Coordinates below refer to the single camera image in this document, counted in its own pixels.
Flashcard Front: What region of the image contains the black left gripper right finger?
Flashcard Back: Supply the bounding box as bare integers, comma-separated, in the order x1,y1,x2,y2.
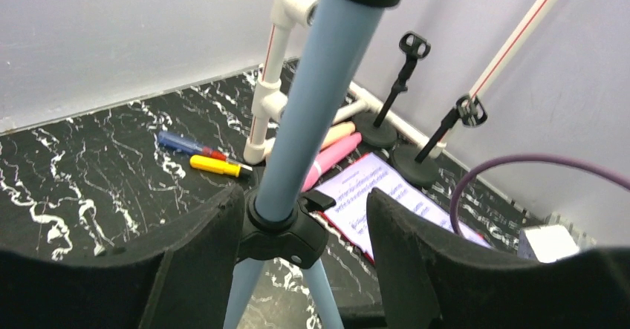
366,189,629,328

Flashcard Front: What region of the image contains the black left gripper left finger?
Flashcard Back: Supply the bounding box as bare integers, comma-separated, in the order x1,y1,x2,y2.
1,186,244,328

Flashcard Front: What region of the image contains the red sheet music page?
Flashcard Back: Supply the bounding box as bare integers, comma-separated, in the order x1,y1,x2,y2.
316,152,387,264

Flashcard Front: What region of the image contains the light blue music stand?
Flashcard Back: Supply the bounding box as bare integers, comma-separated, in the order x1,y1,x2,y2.
224,0,400,328

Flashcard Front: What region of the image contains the lavender sheet music page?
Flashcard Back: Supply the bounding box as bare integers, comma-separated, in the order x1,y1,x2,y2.
314,153,493,264

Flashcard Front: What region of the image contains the black round microphone stand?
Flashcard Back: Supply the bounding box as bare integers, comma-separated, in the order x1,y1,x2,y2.
389,96,488,189

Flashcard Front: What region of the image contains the pink toy microphone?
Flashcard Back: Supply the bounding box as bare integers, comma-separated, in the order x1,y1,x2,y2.
300,132,363,192

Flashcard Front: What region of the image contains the beige toy microphone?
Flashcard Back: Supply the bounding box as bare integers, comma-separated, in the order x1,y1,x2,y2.
320,122,356,150

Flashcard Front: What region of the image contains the white diagonal pole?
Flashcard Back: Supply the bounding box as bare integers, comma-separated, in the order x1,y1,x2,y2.
469,0,559,100

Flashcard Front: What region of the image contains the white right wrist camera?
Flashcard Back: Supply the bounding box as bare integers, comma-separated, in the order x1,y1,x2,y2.
516,224,580,264

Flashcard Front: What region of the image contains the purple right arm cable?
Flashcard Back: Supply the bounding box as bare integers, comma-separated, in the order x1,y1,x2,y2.
449,154,630,237

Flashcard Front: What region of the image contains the white PVC pipe frame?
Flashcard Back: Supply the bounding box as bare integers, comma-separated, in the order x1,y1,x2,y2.
243,0,429,164

